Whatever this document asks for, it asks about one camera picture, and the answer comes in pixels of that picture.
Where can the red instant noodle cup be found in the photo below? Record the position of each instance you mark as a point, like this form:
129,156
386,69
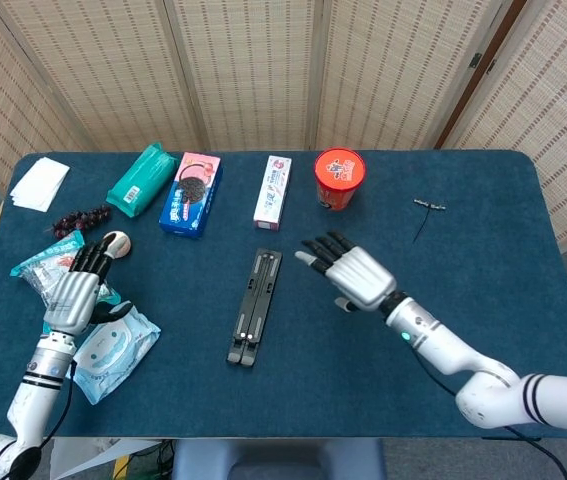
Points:
340,170

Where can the dark red grape bunch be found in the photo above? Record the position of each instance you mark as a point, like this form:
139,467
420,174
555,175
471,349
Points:
78,220

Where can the brown wooden post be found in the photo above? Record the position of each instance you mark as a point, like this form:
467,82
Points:
458,112

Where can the blue Oreo cookie box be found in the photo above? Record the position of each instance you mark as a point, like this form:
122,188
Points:
190,200

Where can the black folding laptop stand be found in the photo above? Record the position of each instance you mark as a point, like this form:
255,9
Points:
255,305

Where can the black screen hinge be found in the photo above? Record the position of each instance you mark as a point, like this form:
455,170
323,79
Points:
491,66
475,60

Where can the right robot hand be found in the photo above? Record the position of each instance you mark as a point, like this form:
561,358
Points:
360,277

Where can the green tissue pack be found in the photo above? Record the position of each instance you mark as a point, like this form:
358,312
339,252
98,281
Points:
140,182

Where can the metal corkscrew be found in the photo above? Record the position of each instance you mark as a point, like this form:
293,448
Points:
430,204

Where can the white paper napkins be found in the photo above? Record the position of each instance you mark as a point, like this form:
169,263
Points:
38,182

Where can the teal clear noodle packet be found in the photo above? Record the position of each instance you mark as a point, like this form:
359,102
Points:
38,265

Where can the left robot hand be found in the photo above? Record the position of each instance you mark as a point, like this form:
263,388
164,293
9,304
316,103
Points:
73,300

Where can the bamboo folding screen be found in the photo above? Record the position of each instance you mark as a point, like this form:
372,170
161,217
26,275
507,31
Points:
563,125
243,75

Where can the pale egg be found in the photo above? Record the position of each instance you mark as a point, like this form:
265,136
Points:
124,247

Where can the white pink toothpaste box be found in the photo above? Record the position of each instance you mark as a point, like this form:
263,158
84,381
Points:
273,192

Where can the blue grey chair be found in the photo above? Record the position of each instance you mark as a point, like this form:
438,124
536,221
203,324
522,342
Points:
263,460

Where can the light blue wet wipes pack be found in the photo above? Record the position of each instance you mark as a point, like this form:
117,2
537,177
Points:
113,360

